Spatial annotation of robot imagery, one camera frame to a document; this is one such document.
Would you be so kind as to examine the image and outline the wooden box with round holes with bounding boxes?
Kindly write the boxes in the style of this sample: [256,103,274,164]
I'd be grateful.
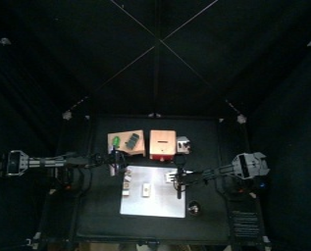
[106,129,147,157]

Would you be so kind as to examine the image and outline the white toy knife block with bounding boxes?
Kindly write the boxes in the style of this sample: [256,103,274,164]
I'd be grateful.
[175,135,191,155]

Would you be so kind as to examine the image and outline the small shiny metal cup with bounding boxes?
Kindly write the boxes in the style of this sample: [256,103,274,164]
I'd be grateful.
[187,201,202,216]

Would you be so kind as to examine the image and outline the red wooden drawer box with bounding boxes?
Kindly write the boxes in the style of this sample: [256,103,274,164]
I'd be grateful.
[149,129,178,162]

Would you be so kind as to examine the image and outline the white metal plate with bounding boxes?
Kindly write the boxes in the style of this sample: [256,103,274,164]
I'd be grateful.
[118,165,187,219]

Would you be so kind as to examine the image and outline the thin diagonal brace wire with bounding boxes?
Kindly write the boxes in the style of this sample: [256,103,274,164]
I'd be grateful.
[64,0,218,114]
[108,0,246,119]

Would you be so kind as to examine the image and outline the thin metal frame pole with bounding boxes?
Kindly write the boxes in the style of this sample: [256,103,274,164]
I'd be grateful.
[154,0,159,116]

